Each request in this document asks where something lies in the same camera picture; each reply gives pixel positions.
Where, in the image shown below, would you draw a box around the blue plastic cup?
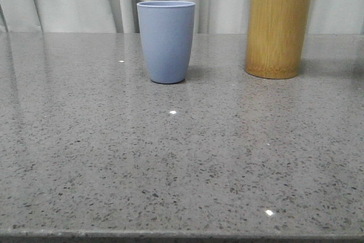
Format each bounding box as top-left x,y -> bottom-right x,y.
137,1 -> 196,84

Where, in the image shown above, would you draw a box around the bamboo wooden holder cup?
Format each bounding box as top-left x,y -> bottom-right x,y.
245,0 -> 311,79

